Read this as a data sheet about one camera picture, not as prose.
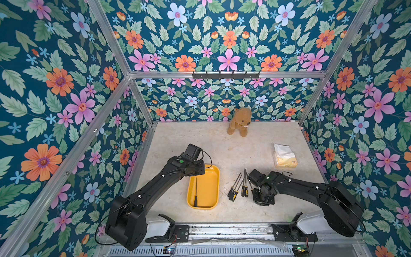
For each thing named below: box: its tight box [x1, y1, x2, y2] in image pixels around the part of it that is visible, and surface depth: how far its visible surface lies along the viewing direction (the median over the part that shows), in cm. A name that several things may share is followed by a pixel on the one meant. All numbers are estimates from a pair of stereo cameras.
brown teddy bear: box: [226, 107, 253, 138], surface depth 103 cm
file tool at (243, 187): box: [241, 168, 246, 198], surface depth 88 cm
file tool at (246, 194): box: [244, 168, 249, 198], surface depth 88 cm
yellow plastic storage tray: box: [186, 163, 220, 210], surface depth 86 cm
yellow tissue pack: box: [272, 142, 298, 168], surface depth 98 cm
